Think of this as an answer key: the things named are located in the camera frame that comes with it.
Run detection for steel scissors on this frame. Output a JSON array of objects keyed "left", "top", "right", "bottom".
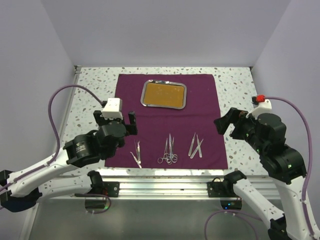
[{"left": 166, "top": 134, "right": 176, "bottom": 165}]

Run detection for steel tray yellow liner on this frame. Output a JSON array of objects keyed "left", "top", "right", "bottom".
[{"left": 140, "top": 79, "right": 187, "bottom": 110}]

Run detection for steel tweezers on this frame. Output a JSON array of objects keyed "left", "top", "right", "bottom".
[
  {"left": 134, "top": 140, "right": 139, "bottom": 161},
  {"left": 130, "top": 152, "right": 142, "bottom": 169},
  {"left": 137, "top": 141, "right": 141, "bottom": 164}
]

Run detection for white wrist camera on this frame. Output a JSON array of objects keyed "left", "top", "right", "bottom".
[
  {"left": 246, "top": 94, "right": 272, "bottom": 119},
  {"left": 102, "top": 98, "right": 123, "bottom": 120}
]

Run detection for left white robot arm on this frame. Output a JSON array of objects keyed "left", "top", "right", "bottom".
[{"left": 0, "top": 110, "right": 138, "bottom": 213}]

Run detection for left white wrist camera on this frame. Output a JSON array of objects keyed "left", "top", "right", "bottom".
[{"left": 102, "top": 98, "right": 123, "bottom": 120}]

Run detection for purple cloth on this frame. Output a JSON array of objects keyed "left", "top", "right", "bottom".
[{"left": 105, "top": 74, "right": 228, "bottom": 170}]

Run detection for aluminium rail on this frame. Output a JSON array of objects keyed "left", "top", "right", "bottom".
[
  {"left": 46, "top": 65, "right": 82, "bottom": 151},
  {"left": 31, "top": 176, "right": 286, "bottom": 200}
]

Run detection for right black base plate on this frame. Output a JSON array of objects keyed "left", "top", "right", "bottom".
[{"left": 206, "top": 177, "right": 231, "bottom": 198}]

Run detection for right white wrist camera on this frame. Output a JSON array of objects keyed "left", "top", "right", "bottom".
[{"left": 246, "top": 94, "right": 272, "bottom": 119}]

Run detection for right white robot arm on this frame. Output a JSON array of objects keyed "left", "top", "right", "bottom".
[{"left": 212, "top": 107, "right": 320, "bottom": 240}]

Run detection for aluminium front rail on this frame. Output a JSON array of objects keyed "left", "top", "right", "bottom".
[{"left": 31, "top": 176, "right": 286, "bottom": 200}]

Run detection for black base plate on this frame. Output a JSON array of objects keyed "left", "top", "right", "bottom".
[
  {"left": 101, "top": 181, "right": 120, "bottom": 198},
  {"left": 206, "top": 177, "right": 231, "bottom": 198}
]

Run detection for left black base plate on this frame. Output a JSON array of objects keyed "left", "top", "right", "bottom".
[{"left": 101, "top": 181, "right": 120, "bottom": 198}]

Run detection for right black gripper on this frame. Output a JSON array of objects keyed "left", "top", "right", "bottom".
[{"left": 214, "top": 106, "right": 267, "bottom": 154}]

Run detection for steel scalpel handle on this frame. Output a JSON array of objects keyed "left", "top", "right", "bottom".
[
  {"left": 196, "top": 135, "right": 203, "bottom": 158},
  {"left": 188, "top": 133, "right": 196, "bottom": 157},
  {"left": 190, "top": 146, "right": 198, "bottom": 159}
]

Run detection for aluminium left rail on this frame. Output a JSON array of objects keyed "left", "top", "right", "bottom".
[{"left": 46, "top": 65, "right": 82, "bottom": 151}]

